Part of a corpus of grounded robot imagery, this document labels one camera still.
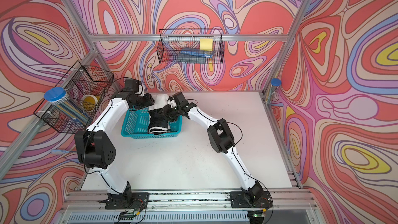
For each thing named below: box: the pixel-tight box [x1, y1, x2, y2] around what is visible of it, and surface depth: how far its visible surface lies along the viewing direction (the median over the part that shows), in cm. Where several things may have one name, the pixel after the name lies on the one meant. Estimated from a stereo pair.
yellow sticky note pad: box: [199, 38, 213, 51], surface depth 90 cm
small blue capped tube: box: [264, 77, 282, 104], surface depth 109 cm
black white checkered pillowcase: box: [147, 93, 177, 136], surface depth 90 cm
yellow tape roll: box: [80, 94, 98, 113], surface depth 78 cm
